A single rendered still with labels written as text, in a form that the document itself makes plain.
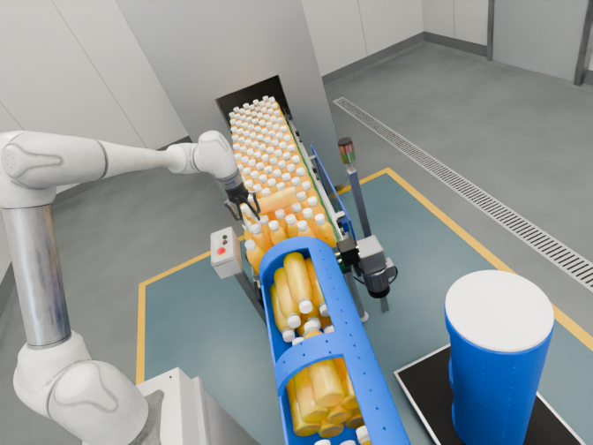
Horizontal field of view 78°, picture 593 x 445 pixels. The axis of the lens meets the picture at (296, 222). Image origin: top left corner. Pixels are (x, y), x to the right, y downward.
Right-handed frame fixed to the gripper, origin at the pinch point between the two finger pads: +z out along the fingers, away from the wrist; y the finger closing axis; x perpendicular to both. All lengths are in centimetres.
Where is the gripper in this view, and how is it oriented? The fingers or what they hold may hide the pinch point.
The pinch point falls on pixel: (252, 222)
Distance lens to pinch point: 152.1
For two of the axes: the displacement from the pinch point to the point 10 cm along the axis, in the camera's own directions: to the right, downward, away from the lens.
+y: 9.4, -3.4, -0.4
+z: 2.9, 7.3, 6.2
